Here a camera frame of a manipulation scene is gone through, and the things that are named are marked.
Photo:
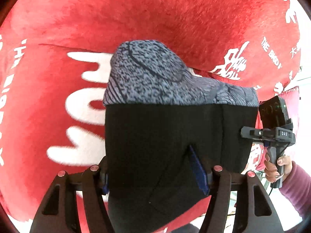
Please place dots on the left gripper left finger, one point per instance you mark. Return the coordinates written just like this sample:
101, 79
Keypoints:
58, 211

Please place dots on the black pants with patterned waistband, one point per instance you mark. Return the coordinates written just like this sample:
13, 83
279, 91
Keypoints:
155, 111

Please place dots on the right forearm purple sleeve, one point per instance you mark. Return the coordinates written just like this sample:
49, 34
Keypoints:
296, 188

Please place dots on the right hand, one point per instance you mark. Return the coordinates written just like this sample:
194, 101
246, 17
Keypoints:
271, 171

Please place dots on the red blanket with white characters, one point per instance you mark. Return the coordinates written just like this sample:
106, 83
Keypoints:
56, 63

